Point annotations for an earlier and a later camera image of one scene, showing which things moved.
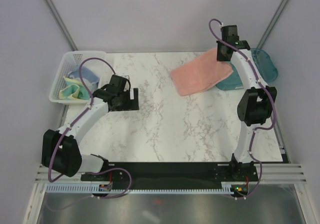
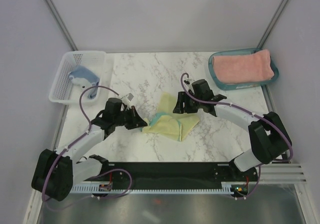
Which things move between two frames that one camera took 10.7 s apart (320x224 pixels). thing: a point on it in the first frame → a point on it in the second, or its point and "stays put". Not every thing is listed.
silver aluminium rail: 268,173 stays put
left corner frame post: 54,13 stays put
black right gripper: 219,57 → 183,97
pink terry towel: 200,72 → 243,67
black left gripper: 131,104 → 136,121
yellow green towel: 75,89 → 166,124
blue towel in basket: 90,78 stays put
